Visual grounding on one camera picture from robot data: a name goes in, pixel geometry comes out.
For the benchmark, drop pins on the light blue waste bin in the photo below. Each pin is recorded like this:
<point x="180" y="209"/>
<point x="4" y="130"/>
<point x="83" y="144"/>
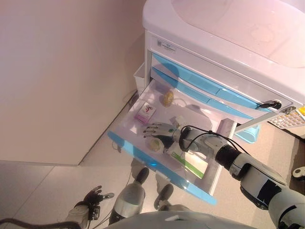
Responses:
<point x="247" y="134"/>

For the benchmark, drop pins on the green white medicine box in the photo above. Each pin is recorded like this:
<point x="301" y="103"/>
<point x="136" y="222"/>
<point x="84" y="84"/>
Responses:
<point x="190" y="164"/>

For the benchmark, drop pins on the clear jar yellow pills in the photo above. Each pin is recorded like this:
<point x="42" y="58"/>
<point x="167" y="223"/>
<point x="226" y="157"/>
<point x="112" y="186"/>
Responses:
<point x="167" y="99"/>
<point x="155" y="145"/>

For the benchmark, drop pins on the metal side latch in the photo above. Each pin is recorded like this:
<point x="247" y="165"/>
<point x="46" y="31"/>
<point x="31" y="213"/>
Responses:
<point x="290" y="109"/>

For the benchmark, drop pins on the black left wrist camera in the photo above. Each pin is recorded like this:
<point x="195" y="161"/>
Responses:
<point x="94" y="213"/>

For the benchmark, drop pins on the white plastic bracket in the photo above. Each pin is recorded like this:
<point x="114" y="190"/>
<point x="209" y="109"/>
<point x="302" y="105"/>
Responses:
<point x="299" y="172"/>

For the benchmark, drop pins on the silver left robot leg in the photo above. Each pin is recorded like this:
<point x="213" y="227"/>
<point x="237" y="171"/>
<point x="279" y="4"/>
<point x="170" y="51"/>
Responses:
<point x="129" y="200"/>

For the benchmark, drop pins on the silver robot leg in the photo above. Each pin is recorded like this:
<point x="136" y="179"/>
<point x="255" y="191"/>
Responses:
<point x="164" y="193"/>
<point x="129" y="200"/>

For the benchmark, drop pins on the silver right robot leg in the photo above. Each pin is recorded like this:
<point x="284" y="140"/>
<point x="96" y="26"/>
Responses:
<point x="164" y="193"/>

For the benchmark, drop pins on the grey robot torso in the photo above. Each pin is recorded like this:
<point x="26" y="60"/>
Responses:
<point x="178" y="221"/>

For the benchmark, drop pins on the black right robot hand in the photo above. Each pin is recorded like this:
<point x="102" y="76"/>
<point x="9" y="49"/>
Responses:
<point x="162" y="132"/>

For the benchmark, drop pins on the pink white medicine box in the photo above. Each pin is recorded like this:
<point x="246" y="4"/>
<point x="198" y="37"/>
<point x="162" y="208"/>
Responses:
<point x="145" y="113"/>

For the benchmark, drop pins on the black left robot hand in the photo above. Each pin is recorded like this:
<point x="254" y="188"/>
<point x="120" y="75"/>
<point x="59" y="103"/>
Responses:
<point x="94" y="196"/>

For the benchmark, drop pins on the yellow sharps container red lid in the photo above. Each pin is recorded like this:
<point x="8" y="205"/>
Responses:
<point x="302" y="113"/>

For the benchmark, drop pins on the white perforated side basket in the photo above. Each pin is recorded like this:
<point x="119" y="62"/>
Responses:
<point x="288" y="121"/>

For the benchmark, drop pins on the white medical cart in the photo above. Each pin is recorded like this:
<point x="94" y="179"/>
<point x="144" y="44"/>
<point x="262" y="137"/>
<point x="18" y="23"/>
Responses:
<point x="214" y="35"/>

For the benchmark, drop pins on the black cart lock key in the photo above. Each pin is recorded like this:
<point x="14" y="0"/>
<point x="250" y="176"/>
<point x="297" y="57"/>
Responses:
<point x="270" y="104"/>

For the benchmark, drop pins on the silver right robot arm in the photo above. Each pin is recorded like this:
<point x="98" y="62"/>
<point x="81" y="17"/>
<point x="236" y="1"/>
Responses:
<point x="252" y="171"/>

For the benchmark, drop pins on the small white medicine box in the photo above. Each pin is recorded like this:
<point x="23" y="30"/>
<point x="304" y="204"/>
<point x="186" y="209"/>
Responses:
<point x="177" y="121"/>

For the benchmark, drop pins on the cart label sticker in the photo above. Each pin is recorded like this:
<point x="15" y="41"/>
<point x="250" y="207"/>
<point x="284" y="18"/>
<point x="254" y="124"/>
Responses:
<point x="166" y="45"/>

